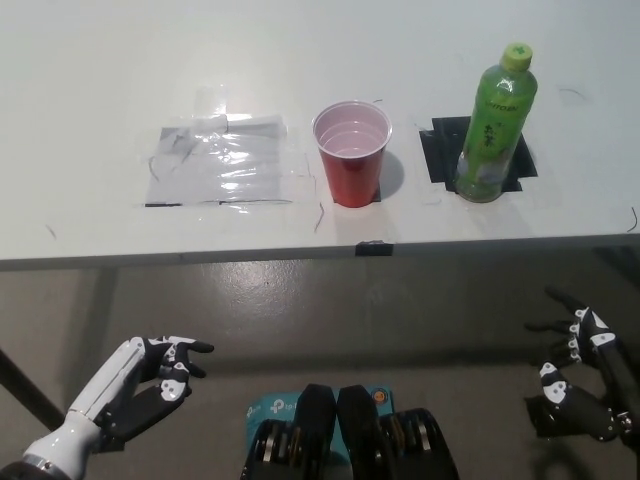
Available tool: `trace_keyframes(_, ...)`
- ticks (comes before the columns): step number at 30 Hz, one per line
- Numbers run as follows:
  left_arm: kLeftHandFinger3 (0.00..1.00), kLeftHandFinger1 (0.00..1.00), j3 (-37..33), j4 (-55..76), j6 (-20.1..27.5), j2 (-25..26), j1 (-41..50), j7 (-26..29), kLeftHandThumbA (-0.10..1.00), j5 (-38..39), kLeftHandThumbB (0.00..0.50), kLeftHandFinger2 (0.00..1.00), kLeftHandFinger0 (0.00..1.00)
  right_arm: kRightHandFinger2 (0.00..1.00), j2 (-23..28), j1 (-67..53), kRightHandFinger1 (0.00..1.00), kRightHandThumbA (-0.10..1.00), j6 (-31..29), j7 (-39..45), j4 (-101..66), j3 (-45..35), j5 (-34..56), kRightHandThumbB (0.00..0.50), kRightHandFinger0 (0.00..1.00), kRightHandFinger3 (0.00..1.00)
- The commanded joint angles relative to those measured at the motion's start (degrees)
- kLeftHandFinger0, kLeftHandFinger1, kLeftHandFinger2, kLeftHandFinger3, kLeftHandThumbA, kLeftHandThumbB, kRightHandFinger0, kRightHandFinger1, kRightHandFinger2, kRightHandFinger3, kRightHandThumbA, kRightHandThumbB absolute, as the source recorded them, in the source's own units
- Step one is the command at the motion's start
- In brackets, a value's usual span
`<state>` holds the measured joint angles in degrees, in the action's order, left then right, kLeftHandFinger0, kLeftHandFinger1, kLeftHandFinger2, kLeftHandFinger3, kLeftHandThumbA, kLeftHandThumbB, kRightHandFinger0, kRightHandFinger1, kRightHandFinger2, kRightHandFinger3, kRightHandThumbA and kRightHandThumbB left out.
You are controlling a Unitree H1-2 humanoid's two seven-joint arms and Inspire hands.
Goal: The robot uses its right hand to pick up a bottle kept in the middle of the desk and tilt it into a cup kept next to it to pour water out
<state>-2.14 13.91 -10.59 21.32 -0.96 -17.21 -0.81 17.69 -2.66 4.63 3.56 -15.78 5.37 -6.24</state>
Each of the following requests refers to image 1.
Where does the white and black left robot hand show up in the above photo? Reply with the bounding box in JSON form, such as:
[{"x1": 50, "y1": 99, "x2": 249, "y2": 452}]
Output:
[{"x1": 22, "y1": 335, "x2": 216, "y2": 470}]

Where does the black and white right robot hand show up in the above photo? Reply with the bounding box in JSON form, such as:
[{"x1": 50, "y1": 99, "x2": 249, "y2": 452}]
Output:
[{"x1": 523, "y1": 284, "x2": 640, "y2": 445}]

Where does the green tea plastic bottle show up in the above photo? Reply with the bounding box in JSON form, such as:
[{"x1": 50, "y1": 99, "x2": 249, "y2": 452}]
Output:
[{"x1": 454, "y1": 42, "x2": 540, "y2": 204}]

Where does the red plastic cup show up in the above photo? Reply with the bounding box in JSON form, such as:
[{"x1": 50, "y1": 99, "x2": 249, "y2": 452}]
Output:
[{"x1": 312, "y1": 100, "x2": 393, "y2": 207}]

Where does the black table leg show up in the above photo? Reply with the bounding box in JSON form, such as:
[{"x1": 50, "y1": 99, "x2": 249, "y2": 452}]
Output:
[{"x1": 0, "y1": 347, "x2": 66, "y2": 431}]

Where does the teal router box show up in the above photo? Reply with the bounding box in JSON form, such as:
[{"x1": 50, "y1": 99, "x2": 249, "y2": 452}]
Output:
[{"x1": 245, "y1": 383, "x2": 400, "y2": 464}]

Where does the small black tape on table edge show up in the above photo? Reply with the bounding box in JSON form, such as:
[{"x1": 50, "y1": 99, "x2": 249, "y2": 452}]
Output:
[{"x1": 355, "y1": 239, "x2": 395, "y2": 257}]

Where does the large black tape patch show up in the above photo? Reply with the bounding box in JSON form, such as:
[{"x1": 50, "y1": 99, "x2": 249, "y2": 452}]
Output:
[{"x1": 418, "y1": 116, "x2": 539, "y2": 195}]

